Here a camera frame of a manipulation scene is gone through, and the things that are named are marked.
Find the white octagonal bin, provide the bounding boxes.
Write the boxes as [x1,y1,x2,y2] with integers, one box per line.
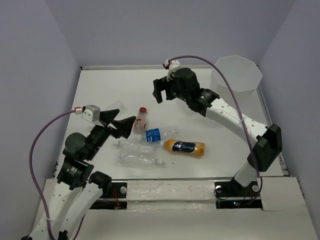
[215,55,263,93]

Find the red cap small bottle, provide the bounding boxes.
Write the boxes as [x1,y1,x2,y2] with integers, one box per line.
[133,107,148,134]

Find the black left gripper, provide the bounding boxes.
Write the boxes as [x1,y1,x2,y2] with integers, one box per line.
[85,108,137,160]

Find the aluminium back rail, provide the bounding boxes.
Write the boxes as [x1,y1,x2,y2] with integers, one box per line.
[80,65,212,71]

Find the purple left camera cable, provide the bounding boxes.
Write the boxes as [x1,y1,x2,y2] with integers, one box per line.
[29,107,89,240]

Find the orange juice bottle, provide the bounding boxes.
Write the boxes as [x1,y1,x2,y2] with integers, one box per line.
[160,139,206,157]

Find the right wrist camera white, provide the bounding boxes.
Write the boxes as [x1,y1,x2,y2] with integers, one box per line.
[162,59,181,82]

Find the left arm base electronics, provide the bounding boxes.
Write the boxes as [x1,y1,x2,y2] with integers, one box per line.
[90,181,128,210]

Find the clear bottle white cap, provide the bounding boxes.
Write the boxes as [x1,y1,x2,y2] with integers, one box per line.
[113,140,155,154]
[118,151,165,170]

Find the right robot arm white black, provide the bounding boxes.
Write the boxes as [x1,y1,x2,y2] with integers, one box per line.
[152,67,283,200]

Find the white front cover board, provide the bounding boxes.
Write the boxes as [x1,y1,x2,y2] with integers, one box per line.
[78,177,317,240]

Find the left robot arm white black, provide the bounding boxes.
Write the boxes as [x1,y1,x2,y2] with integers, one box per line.
[24,105,136,240]

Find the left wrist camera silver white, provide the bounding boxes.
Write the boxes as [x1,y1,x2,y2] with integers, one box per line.
[81,105,101,123]

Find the clear capless bottle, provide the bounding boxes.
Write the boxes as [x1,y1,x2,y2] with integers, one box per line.
[105,100,126,111]

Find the blue label water bottle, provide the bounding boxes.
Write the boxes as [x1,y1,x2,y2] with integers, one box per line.
[136,126,178,143]

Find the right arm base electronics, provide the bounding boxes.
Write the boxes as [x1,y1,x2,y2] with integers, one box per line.
[213,180,263,210]

